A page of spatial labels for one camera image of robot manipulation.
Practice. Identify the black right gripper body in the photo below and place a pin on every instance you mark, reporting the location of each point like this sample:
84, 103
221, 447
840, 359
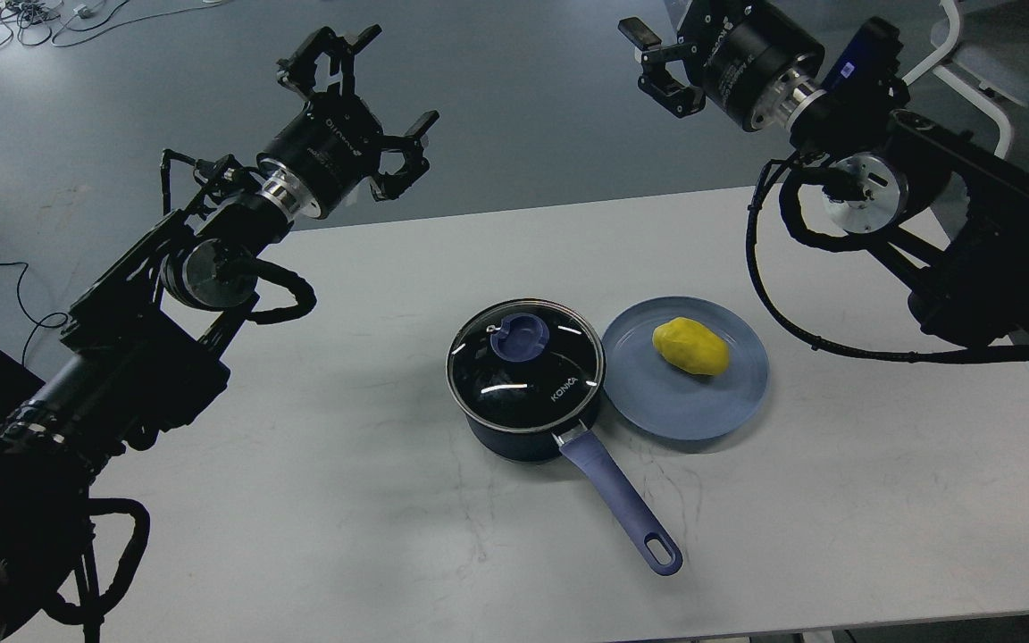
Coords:
748, 53

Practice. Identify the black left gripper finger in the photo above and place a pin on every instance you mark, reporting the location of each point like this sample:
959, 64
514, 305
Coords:
298, 73
411, 147

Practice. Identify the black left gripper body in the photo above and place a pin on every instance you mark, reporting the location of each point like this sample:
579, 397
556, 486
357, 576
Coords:
320, 157

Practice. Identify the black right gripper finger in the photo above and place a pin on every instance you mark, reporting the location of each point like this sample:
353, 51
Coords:
655, 78

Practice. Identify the glass pot lid blue knob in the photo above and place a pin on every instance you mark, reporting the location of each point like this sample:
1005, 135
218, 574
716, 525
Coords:
525, 365

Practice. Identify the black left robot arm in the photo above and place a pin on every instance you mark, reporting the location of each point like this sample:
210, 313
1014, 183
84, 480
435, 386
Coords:
147, 339

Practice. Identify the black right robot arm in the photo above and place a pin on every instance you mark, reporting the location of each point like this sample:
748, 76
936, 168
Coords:
945, 216

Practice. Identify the dark blue saucepan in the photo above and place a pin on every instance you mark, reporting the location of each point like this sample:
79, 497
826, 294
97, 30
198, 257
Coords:
575, 441

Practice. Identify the white office chair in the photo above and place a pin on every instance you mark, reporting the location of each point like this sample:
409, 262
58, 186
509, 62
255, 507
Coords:
988, 62

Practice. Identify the blue plate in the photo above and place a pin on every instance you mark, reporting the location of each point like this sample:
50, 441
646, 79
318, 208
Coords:
672, 404

